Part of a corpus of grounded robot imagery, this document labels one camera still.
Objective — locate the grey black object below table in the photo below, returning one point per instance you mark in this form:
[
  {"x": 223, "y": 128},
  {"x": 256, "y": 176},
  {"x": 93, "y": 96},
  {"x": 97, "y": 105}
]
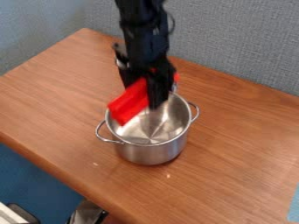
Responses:
[{"x": 87, "y": 213}]

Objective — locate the black white object bottom left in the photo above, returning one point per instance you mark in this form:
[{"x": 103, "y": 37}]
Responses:
[{"x": 12, "y": 214}]

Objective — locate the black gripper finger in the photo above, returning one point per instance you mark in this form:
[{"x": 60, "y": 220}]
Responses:
[
  {"x": 125, "y": 73},
  {"x": 159, "y": 85}
]

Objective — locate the stainless steel pot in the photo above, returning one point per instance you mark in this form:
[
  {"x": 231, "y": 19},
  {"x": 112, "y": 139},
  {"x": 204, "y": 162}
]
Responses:
[{"x": 154, "y": 137}]

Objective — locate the red plastic block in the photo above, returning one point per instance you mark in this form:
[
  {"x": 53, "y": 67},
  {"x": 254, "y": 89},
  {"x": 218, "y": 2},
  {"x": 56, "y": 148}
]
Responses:
[{"x": 132, "y": 101}]

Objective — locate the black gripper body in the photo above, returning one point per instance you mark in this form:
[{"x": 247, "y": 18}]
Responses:
[{"x": 144, "y": 47}]

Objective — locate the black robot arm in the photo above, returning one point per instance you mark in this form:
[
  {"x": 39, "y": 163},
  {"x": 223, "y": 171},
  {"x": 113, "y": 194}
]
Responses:
[{"x": 143, "y": 13}]

